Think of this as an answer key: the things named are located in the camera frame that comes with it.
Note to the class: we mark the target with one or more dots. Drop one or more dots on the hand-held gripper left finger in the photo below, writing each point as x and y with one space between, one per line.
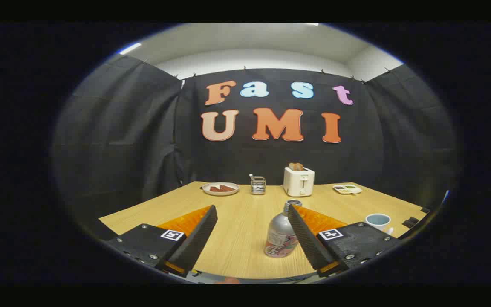
196 238

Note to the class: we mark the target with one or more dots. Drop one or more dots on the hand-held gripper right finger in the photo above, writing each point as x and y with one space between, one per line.
307 241

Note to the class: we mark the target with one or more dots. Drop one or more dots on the silver juice bottle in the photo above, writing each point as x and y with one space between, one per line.
279 232

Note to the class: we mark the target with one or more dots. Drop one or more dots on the white cup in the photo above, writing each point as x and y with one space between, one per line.
377 221

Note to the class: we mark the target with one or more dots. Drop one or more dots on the wooden table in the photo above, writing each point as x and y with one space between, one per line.
245 238

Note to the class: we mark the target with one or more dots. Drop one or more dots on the round white plate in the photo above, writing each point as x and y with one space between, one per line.
206 190

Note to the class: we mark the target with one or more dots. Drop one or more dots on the brown meat slices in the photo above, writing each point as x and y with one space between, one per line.
222 188

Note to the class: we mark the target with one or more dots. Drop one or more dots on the white toaster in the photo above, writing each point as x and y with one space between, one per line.
298 183

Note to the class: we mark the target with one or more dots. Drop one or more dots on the white food tray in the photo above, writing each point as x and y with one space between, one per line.
348 189

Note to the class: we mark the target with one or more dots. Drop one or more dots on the toast slices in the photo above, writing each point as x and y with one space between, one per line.
296 166

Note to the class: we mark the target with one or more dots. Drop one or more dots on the black backdrop cloth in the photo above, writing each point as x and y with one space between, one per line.
143 140

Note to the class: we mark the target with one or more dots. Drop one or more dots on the ceiling light strip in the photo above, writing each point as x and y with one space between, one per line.
130 48

